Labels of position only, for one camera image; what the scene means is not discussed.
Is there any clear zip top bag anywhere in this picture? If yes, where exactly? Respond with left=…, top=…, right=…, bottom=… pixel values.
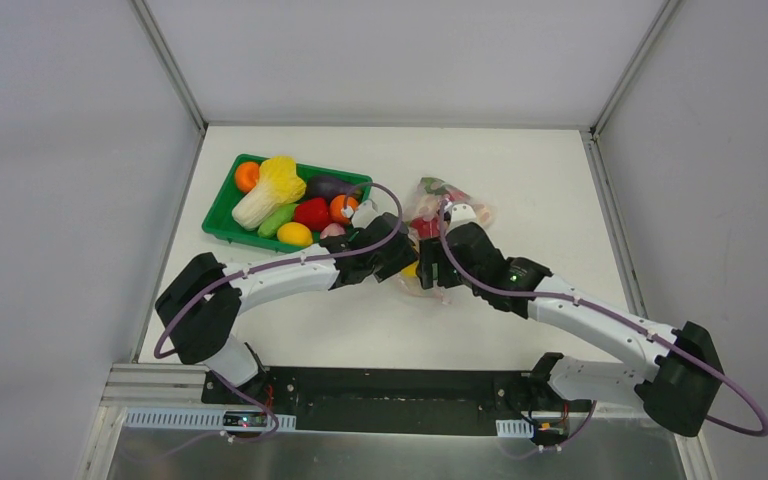
left=398, top=176, right=496, bottom=305

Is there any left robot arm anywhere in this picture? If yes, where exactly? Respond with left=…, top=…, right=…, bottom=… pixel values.
left=154, top=213, right=418, bottom=405

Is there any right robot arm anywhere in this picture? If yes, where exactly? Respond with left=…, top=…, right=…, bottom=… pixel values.
left=420, top=222, right=724, bottom=437

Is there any fake pink onion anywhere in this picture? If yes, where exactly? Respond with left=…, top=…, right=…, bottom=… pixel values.
left=320, top=223, right=346, bottom=239

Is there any fake orange in tray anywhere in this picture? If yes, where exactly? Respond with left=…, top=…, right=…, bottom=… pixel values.
left=329, top=194, right=359, bottom=225

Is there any fake red bell pepper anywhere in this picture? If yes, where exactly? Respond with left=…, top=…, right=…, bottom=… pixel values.
left=293, top=197, right=332, bottom=232

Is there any fake purple eggplant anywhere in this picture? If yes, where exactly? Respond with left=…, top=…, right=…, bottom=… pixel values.
left=303, top=174, right=363, bottom=203

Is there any fake yellow lemon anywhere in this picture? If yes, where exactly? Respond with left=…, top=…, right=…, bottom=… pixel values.
left=276, top=222, right=314, bottom=248

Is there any fake green cucumber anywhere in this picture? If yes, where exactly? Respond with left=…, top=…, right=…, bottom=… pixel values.
left=257, top=203, right=298, bottom=239

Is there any fake napa cabbage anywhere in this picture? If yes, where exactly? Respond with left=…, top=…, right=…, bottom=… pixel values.
left=231, top=156, right=306, bottom=231

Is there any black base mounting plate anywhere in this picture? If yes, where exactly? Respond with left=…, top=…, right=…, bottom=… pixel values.
left=201, top=366, right=597, bottom=439

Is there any green plastic tray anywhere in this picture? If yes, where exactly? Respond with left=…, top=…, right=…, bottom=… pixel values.
left=202, top=154, right=372, bottom=253

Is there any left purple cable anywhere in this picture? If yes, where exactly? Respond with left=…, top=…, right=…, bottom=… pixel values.
left=153, top=182, right=405, bottom=445

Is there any purple cable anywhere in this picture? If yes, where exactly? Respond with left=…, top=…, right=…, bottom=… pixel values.
left=153, top=182, right=405, bottom=445
left=436, top=198, right=768, bottom=455

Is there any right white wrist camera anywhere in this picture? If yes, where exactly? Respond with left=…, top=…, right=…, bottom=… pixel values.
left=443, top=203, right=477, bottom=229

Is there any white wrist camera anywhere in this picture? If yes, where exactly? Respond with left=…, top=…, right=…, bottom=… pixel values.
left=443, top=203, right=477, bottom=229
left=341, top=199, right=379, bottom=228

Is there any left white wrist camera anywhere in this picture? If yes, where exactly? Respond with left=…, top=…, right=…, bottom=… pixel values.
left=341, top=199, right=379, bottom=228

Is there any aluminium frame rail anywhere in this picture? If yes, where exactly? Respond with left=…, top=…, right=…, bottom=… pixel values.
left=128, top=0, right=208, bottom=137

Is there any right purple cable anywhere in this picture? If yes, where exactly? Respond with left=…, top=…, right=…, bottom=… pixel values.
left=436, top=198, right=768, bottom=455

